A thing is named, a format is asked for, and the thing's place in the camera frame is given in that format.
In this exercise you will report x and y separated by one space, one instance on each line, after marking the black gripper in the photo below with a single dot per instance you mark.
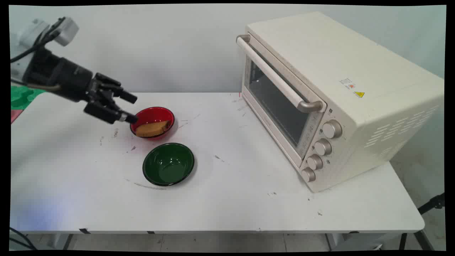
64 80

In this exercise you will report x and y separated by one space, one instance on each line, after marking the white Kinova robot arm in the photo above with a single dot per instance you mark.
19 64

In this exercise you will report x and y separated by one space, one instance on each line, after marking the red bowl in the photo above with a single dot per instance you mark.
153 115

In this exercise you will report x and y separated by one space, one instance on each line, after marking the brown bread slice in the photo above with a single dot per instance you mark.
151 129

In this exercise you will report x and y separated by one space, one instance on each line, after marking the green bowl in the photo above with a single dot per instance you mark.
168 164

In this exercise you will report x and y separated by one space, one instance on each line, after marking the green foam mat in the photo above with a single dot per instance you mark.
21 96

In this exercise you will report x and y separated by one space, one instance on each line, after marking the pink foam mat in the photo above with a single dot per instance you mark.
15 115

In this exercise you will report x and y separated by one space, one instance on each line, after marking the large silver oven knob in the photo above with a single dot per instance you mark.
332 129

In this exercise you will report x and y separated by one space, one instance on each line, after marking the white label sticker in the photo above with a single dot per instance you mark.
347 83

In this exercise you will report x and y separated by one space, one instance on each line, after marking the yellow warning sticker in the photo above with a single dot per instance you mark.
359 94

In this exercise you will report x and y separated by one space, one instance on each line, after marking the cream toaster oven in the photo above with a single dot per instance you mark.
359 106

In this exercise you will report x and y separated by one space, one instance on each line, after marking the black tripod leg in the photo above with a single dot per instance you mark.
432 203

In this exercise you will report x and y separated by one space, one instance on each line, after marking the black metal table leg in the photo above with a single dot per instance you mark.
421 240

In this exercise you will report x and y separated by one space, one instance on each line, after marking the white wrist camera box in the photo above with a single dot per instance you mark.
67 31

